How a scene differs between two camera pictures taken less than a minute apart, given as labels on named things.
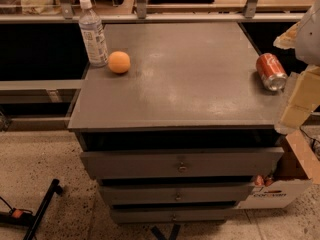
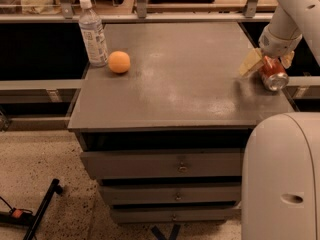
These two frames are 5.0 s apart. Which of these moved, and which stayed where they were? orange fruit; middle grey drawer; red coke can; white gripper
Moved: white gripper
Stayed: red coke can; orange fruit; middle grey drawer
